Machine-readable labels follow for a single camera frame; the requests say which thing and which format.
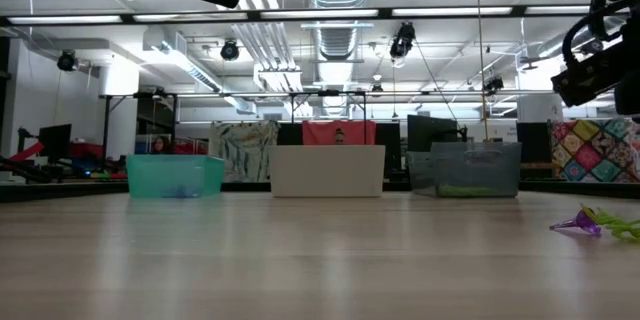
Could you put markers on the red robot part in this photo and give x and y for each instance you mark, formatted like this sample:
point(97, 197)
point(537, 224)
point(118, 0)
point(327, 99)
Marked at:
point(27, 152)

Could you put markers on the black horizontal rail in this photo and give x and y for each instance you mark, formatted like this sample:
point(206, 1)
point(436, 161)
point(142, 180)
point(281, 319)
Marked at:
point(225, 94)

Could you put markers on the black partition panel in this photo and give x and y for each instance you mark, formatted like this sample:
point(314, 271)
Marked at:
point(534, 142)
point(389, 145)
point(290, 134)

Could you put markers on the black computer monitor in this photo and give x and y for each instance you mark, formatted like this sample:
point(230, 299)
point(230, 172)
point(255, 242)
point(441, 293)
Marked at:
point(55, 140)
point(432, 132)

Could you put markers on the white building column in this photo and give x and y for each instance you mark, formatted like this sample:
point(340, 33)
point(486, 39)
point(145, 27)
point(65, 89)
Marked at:
point(119, 105)
point(540, 107)

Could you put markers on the black beam with light strips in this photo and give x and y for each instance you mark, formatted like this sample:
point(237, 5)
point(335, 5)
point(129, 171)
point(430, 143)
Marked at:
point(320, 13)

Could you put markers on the teal plastic bin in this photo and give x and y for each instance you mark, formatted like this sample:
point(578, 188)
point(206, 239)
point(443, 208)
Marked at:
point(172, 177)

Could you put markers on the silver ceiling duct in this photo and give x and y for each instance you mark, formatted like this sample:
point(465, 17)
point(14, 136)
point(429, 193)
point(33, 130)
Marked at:
point(337, 10)

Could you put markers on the red hanging cloth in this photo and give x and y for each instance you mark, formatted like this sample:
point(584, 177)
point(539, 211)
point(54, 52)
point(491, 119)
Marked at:
point(320, 132)

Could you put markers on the white plastic bin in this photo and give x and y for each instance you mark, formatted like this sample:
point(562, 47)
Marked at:
point(327, 172)

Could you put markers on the black vertical post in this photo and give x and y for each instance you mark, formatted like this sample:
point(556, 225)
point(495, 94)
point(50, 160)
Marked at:
point(4, 85)

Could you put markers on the leaf print cloth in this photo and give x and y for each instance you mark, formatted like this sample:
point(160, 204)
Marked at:
point(245, 150)

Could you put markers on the person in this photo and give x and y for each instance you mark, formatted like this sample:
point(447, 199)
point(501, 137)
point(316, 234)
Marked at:
point(160, 145)
point(339, 136)

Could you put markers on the grey translucent plastic bin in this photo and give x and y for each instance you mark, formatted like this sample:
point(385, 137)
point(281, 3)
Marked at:
point(475, 167)

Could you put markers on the black ceiling spotlight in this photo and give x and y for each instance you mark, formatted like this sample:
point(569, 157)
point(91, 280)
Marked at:
point(67, 61)
point(230, 51)
point(494, 83)
point(594, 47)
point(402, 40)

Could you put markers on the colourful patchwork quilt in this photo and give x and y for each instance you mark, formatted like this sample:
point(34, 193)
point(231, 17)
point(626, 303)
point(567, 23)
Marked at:
point(595, 150)

